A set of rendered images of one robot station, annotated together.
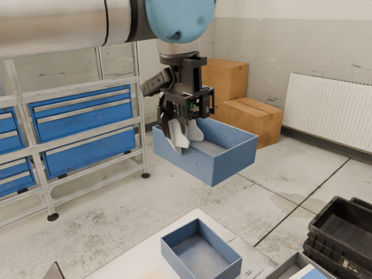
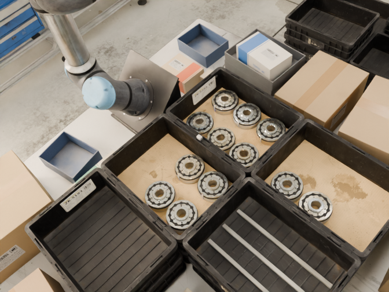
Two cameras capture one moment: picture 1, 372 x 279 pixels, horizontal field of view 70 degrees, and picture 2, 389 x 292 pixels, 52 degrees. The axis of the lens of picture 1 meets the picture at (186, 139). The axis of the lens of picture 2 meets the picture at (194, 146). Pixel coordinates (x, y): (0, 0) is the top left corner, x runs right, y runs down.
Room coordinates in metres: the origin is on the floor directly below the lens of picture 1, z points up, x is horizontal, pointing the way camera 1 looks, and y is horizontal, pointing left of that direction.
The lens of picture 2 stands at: (-0.92, 0.01, 2.01)
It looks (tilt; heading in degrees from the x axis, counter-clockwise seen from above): 55 degrees down; 4
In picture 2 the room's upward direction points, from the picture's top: 12 degrees counter-clockwise
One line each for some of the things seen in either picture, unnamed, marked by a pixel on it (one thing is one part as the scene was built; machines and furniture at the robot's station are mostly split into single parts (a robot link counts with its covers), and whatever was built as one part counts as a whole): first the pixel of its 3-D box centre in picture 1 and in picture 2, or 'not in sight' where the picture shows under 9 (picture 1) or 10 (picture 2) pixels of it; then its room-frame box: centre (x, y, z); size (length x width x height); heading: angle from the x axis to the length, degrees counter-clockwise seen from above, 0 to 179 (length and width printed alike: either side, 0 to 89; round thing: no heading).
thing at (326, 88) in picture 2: not in sight; (319, 97); (0.08, -0.45, 0.78); 0.30 x 0.22 x 0.16; 131
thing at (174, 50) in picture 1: (179, 40); not in sight; (0.48, 0.01, 1.34); 0.08 x 0.08 x 0.05
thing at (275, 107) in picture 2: not in sight; (233, 124); (-0.05, -0.09, 0.87); 0.40 x 0.30 x 0.11; 39
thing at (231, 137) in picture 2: not in sight; (220, 138); (-0.09, -0.04, 0.86); 0.10 x 0.10 x 0.01
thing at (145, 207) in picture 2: not in sight; (171, 171); (-0.24, 0.14, 0.92); 0.40 x 0.30 x 0.02; 39
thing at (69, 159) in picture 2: not in sight; (71, 158); (0.01, 0.56, 0.74); 0.20 x 0.15 x 0.07; 50
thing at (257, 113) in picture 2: not in sight; (246, 113); (0.00, -0.15, 0.86); 0.10 x 0.10 x 0.01
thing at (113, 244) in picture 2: not in sight; (104, 242); (-0.42, 0.37, 0.87); 0.40 x 0.30 x 0.11; 39
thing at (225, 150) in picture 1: (202, 144); not in sight; (0.56, -0.04, 1.11); 0.20 x 0.15 x 0.07; 43
